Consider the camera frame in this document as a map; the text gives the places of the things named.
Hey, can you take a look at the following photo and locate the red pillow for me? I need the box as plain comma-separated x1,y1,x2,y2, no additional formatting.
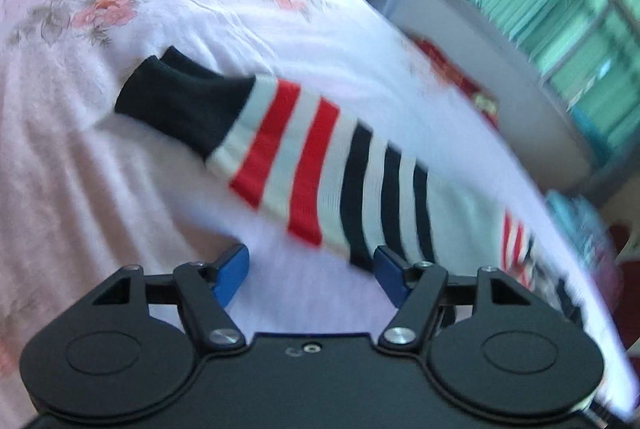
407,34,501,127

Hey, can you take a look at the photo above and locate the window with green glass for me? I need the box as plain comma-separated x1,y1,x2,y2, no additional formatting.
452,0,640,140

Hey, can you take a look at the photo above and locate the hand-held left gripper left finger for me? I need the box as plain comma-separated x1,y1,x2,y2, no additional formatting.
92,244,250,355

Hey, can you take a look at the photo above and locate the red black white striped sweater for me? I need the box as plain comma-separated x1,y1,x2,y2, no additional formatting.
114,45,586,327

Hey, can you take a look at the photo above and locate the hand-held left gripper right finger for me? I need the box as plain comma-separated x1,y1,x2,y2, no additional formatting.
374,245,533,355

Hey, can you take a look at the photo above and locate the stack of folded clothes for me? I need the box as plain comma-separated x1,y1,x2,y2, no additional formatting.
544,188,618,272

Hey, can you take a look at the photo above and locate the white floral bed sheet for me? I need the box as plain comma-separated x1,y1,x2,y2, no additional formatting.
0,0,631,425

